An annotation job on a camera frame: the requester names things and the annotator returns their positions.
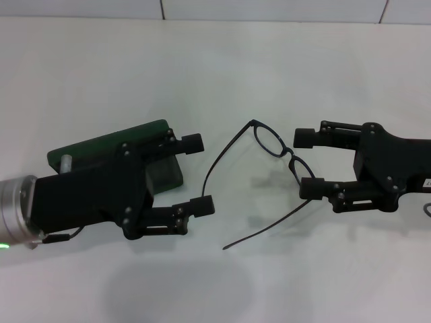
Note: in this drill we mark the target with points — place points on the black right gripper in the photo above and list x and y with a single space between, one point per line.
397 161

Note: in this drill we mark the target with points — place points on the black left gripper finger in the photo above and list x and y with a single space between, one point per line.
202 206
192 144

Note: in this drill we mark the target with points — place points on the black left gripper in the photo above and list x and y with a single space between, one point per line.
87 195

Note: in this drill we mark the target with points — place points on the black glasses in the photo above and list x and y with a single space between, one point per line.
289 154

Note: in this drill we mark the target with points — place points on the green glasses case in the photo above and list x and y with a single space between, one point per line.
101 141

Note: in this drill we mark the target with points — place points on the silver left connector plug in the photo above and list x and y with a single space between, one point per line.
66 163

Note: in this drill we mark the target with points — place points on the white label sticker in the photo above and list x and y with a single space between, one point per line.
428 183

